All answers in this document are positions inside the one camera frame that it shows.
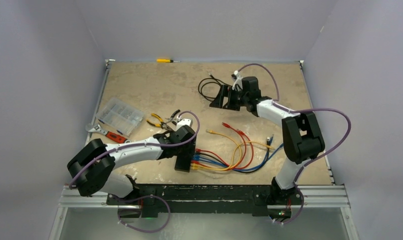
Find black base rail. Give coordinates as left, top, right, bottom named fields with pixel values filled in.
left=106, top=183, right=304, bottom=219

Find yellow ethernet cable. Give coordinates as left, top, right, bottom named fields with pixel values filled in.
left=190, top=129, right=244, bottom=172

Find black ethernet cable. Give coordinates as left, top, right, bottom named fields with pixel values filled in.
left=197, top=73, right=237, bottom=103

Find lower blue ethernet cable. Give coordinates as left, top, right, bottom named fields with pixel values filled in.
left=192, top=135, right=275, bottom=174

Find clear plastic parts box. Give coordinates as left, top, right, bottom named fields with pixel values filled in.
left=95, top=97, right=145, bottom=136

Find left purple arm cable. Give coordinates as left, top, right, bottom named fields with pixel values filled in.
left=68, top=110, right=201, bottom=234

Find black network switch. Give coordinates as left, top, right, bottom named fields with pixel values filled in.
left=174, top=152, right=195, bottom=173

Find red handled adjustable wrench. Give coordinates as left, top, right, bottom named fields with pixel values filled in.
left=85, top=123, right=131, bottom=144

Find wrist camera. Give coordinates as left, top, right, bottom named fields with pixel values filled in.
left=175, top=117, right=193, bottom=131
left=231, top=70, right=243, bottom=91

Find aluminium table frame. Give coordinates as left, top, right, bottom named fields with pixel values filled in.
left=62, top=61, right=349, bottom=233

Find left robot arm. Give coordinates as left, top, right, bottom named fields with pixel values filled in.
left=67, top=125, right=197, bottom=205

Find orange ethernet cable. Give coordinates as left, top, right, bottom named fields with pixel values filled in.
left=191, top=141, right=275, bottom=172

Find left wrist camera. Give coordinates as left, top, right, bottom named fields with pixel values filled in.
left=175, top=117, right=193, bottom=131

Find blue ethernet cable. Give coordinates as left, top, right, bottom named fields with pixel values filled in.
left=193, top=143, right=285, bottom=173
left=192, top=135, right=275, bottom=174

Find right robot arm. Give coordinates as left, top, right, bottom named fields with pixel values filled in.
left=209, top=76, right=325, bottom=204

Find upper blue ethernet cable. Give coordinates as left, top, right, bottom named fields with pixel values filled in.
left=193, top=143, right=285, bottom=173

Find yellow screwdriver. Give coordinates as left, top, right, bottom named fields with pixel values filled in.
left=156, top=58, right=180, bottom=63

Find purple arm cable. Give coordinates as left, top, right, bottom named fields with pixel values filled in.
left=236, top=63, right=352, bottom=226
left=68, top=110, right=201, bottom=234

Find yellow handled pliers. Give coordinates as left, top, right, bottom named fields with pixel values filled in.
left=146, top=109, right=181, bottom=131

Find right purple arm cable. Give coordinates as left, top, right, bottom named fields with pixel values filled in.
left=236, top=63, right=352, bottom=226

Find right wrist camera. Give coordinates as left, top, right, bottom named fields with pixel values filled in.
left=231, top=70, right=243, bottom=91

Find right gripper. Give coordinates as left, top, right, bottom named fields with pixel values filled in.
left=210, top=84, right=250, bottom=111

